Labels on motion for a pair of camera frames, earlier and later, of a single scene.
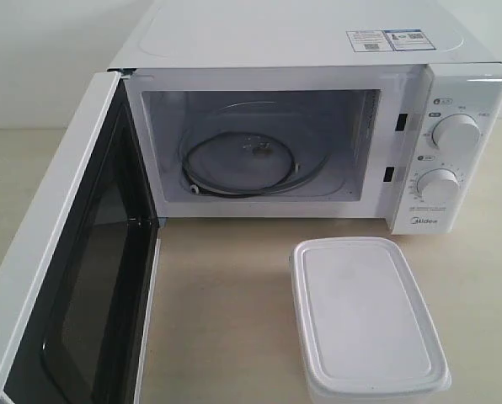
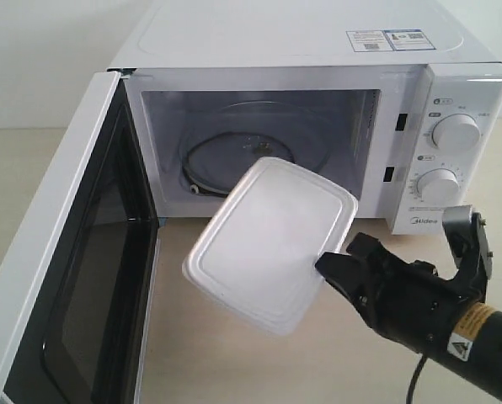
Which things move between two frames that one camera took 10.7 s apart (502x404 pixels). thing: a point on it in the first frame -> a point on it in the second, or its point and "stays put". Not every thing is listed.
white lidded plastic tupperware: x=364 y=334 -> x=255 y=260
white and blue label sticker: x=381 y=40 stays put
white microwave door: x=67 y=319 stays put
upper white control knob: x=456 y=132 stays put
